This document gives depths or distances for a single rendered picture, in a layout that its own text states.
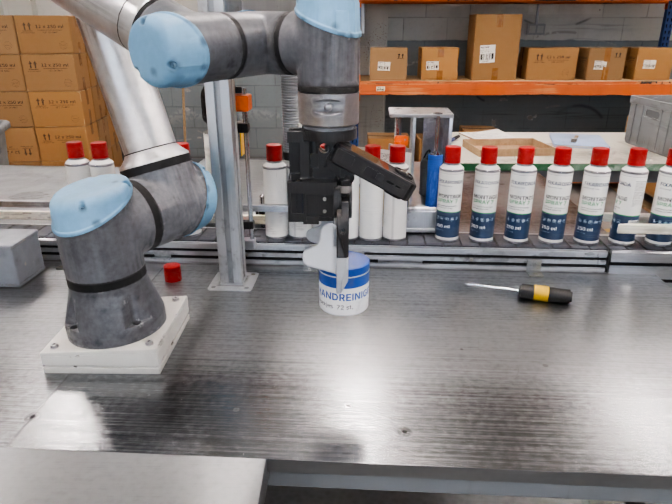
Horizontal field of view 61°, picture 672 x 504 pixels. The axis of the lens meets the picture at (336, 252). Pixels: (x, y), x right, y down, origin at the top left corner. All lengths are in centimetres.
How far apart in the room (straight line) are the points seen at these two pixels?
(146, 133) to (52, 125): 374
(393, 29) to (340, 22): 494
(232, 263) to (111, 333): 34
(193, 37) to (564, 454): 64
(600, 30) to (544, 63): 105
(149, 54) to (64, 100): 398
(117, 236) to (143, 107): 21
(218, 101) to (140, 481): 65
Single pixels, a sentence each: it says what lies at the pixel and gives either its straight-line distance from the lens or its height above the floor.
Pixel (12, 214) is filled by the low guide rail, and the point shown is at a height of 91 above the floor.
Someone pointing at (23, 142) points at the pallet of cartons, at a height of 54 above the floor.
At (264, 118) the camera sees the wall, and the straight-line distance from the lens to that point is 571.
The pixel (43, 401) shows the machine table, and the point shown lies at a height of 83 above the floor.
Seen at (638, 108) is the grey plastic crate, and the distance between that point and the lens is 302.
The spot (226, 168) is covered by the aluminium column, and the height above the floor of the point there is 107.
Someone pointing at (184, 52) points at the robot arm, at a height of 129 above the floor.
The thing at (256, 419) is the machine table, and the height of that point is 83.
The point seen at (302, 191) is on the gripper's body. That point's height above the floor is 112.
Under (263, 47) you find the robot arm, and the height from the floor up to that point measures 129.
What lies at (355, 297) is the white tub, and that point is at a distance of 77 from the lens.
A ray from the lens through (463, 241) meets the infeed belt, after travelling 127.
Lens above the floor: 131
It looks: 22 degrees down
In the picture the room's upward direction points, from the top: straight up
